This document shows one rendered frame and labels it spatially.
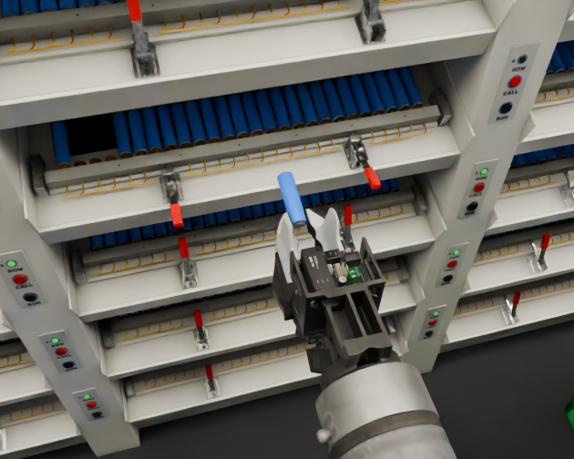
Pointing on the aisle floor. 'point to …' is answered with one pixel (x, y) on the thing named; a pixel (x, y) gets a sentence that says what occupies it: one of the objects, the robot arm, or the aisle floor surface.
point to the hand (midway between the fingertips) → (299, 226)
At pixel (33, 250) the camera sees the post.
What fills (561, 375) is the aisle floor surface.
